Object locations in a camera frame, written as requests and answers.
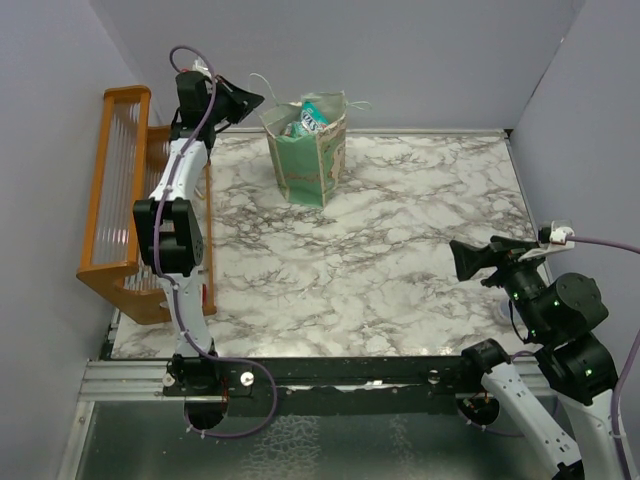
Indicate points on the green paper gift bag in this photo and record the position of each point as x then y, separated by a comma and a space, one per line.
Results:
308, 169

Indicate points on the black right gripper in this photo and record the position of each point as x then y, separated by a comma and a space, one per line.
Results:
505, 251

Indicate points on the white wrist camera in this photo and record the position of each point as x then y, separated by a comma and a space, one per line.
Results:
555, 232
200, 66

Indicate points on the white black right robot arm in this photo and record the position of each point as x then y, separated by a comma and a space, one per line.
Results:
560, 318

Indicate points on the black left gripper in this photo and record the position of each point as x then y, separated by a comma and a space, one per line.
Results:
241, 101

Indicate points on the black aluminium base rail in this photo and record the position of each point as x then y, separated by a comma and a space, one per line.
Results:
321, 386

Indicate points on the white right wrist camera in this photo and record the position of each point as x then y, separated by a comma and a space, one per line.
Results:
555, 232

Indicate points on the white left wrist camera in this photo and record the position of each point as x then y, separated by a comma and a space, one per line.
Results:
200, 66

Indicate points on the orange wooden tiered rack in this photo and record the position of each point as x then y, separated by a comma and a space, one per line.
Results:
130, 162

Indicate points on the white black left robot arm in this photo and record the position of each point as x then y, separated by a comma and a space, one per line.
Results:
168, 232

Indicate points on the clear plastic cup lid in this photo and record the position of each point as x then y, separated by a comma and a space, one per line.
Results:
502, 313

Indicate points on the green Fox's mint candy bag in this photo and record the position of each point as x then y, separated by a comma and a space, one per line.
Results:
310, 122

